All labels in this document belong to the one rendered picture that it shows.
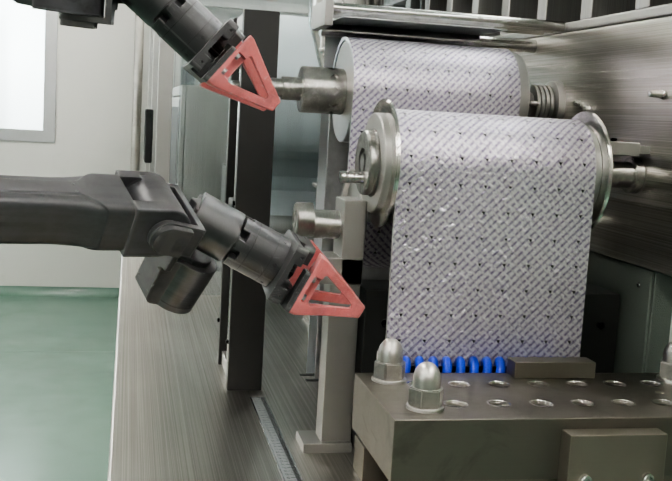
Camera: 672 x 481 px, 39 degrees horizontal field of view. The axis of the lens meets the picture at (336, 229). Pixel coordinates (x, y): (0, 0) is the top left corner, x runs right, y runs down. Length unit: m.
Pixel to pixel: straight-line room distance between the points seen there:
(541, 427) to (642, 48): 0.52
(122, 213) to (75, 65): 5.68
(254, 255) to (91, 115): 5.61
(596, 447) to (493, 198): 0.31
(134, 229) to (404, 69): 0.51
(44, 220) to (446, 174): 0.43
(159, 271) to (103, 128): 5.59
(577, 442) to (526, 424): 0.05
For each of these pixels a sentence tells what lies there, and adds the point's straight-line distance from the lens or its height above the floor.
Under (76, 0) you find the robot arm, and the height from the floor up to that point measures 1.40.
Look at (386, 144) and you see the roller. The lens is 1.06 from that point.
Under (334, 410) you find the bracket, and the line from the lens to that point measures 1.17.
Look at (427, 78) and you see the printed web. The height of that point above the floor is 1.36.
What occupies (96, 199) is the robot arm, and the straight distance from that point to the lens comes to 0.92.
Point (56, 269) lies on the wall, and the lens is 6.69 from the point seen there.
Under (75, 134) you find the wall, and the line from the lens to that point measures 6.59.
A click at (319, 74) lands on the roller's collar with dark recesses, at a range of 1.32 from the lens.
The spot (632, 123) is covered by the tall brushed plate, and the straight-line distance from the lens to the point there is 1.26.
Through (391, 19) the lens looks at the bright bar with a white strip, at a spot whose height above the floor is 1.44.
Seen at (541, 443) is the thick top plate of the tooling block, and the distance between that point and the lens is 0.95.
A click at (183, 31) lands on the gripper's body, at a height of 1.38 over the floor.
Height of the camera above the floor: 1.30
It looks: 7 degrees down
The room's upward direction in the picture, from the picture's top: 3 degrees clockwise
